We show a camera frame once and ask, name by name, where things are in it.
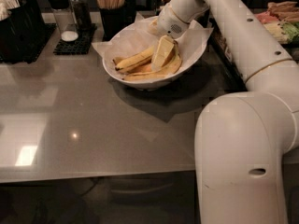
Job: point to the black wire packet rack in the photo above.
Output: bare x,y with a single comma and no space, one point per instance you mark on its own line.
218,42

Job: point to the yellow banana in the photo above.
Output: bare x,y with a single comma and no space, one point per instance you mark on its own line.
134,61
169,69

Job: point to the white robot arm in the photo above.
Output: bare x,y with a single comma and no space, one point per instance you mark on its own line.
240,138

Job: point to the white bowl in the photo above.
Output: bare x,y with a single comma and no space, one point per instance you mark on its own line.
146,82

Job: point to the black rubber mat small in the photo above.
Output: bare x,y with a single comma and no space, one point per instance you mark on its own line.
80,46

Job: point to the middle orange-yellow banana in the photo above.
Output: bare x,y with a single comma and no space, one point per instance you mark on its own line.
142,68

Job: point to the dark pepper shaker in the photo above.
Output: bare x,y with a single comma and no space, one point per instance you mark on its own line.
82,14

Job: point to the clear sugar shaker black lid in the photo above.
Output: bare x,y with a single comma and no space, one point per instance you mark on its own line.
64,19

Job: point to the black cup of stir sticks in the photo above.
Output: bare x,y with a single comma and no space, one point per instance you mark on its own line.
111,12

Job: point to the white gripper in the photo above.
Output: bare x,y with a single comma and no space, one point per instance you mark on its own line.
169,24

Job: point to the black condiment caddy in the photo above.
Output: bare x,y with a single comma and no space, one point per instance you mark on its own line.
20,12

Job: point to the black rubber mat large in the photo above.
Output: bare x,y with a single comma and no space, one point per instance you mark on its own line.
23,43

